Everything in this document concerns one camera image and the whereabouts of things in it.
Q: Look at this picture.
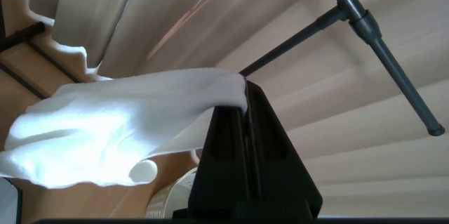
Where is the white printed T-shirt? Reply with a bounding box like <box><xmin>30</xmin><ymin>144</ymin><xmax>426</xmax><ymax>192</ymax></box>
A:
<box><xmin>0</xmin><ymin>67</ymin><xmax>249</xmax><ymax>190</ymax></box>

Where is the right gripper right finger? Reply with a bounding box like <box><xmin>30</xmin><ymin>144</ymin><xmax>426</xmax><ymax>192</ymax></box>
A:
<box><xmin>245</xmin><ymin>80</ymin><xmax>323</xmax><ymax>218</ymax></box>

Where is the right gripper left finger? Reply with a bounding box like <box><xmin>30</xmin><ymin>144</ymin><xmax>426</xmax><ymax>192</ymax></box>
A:
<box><xmin>187</xmin><ymin>106</ymin><xmax>253</xmax><ymax>218</ymax></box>

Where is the black clothes rack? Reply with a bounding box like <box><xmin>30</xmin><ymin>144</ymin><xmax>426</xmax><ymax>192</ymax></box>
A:
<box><xmin>0</xmin><ymin>0</ymin><xmax>445</xmax><ymax>137</ymax></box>

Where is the white laundry basket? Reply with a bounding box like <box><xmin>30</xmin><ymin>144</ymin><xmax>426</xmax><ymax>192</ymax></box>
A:
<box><xmin>145</xmin><ymin>166</ymin><xmax>199</xmax><ymax>220</ymax></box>

